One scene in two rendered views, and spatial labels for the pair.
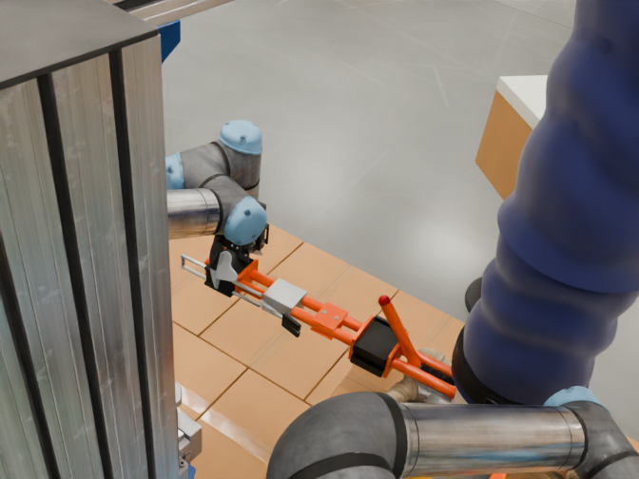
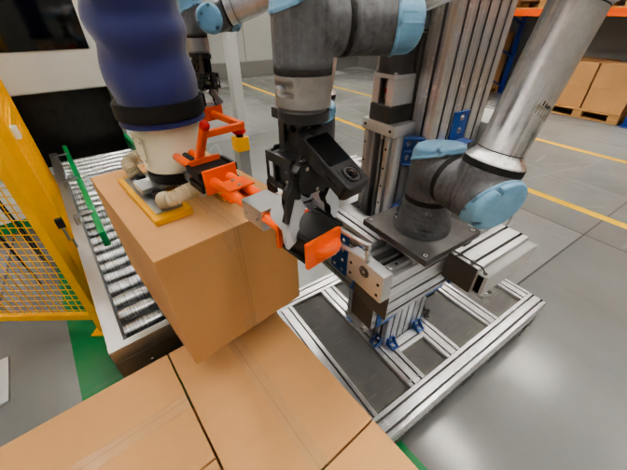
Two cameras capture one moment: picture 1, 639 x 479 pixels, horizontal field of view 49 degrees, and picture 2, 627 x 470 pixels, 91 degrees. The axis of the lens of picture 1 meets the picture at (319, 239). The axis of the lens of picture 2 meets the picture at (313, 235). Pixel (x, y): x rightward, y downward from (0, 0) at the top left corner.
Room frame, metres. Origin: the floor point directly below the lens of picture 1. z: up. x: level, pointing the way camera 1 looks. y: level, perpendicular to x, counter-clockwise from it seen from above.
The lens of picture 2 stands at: (1.45, 0.34, 1.51)
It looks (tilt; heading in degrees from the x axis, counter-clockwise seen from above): 36 degrees down; 203
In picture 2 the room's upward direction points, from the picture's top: straight up
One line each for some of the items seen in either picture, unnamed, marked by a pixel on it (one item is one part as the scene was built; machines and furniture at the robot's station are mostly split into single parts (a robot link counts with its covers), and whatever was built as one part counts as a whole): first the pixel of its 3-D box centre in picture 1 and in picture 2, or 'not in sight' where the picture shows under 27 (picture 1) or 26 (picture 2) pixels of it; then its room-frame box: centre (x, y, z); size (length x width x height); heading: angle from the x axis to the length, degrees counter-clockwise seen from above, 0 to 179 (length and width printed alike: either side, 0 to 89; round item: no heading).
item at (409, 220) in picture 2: not in sight; (424, 209); (0.69, 0.35, 1.09); 0.15 x 0.15 x 0.10
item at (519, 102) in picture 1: (566, 159); not in sight; (2.35, -0.90, 0.82); 0.60 x 0.40 x 0.40; 20
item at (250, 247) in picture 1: (241, 223); (300, 150); (1.05, 0.16, 1.34); 0.09 x 0.08 x 0.12; 65
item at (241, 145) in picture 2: not in sight; (251, 218); (0.15, -0.61, 0.50); 0.07 x 0.07 x 1.00; 62
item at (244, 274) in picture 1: (231, 269); (307, 237); (1.07, 0.17, 1.20); 0.08 x 0.07 x 0.05; 65
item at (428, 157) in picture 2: not in sight; (436, 169); (0.70, 0.35, 1.20); 0.13 x 0.12 x 0.14; 43
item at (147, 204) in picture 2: not in sight; (150, 190); (0.90, -0.41, 1.09); 0.34 x 0.10 x 0.05; 65
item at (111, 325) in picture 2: not in sight; (77, 224); (0.60, -1.53, 0.50); 2.31 x 0.05 x 0.19; 62
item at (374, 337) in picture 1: (377, 345); (213, 173); (0.92, -0.14, 1.20); 0.10 x 0.08 x 0.06; 155
